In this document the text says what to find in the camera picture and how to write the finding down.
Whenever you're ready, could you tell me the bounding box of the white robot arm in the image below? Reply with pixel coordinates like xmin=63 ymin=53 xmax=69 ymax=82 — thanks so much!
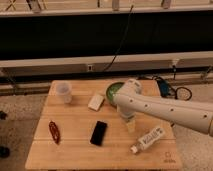
xmin=113 ymin=79 xmax=213 ymax=137

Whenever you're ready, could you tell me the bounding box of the clear plastic bottle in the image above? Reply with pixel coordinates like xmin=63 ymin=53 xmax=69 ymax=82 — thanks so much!
xmin=131 ymin=126 xmax=165 ymax=154

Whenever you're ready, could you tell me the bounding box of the black phone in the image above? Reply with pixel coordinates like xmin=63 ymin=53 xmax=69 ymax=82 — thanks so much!
xmin=90 ymin=121 xmax=107 ymax=146

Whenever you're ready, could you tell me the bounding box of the green bowl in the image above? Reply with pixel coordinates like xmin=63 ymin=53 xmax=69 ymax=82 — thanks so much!
xmin=106 ymin=82 xmax=124 ymax=106

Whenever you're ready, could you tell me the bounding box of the blue object on floor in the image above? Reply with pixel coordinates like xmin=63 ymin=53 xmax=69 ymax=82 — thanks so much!
xmin=157 ymin=79 xmax=171 ymax=97

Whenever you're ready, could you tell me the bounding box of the translucent plastic cup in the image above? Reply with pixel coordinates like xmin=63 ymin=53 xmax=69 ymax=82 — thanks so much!
xmin=55 ymin=82 xmax=72 ymax=104

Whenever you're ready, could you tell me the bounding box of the wall power outlet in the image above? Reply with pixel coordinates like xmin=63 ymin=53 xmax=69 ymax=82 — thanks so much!
xmin=88 ymin=65 xmax=93 ymax=72

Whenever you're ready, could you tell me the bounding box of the black hanging cable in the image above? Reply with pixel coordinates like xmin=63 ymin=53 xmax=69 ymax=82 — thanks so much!
xmin=101 ymin=3 xmax=135 ymax=72

